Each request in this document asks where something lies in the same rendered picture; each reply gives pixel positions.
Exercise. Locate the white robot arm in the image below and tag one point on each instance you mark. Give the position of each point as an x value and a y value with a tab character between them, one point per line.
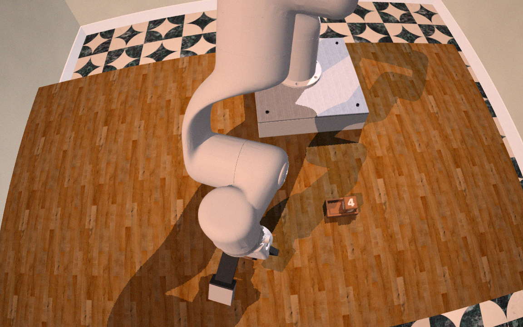
259	44

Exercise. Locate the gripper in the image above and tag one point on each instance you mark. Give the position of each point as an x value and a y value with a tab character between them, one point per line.
264	250

